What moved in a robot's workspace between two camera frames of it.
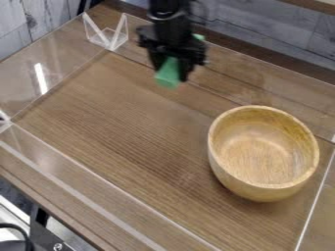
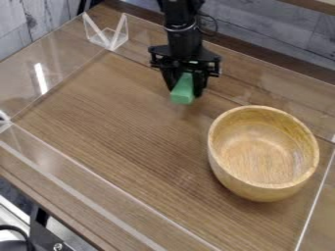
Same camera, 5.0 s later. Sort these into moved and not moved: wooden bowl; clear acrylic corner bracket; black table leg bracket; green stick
Moved: green stick
Not moved: black table leg bracket; wooden bowl; clear acrylic corner bracket
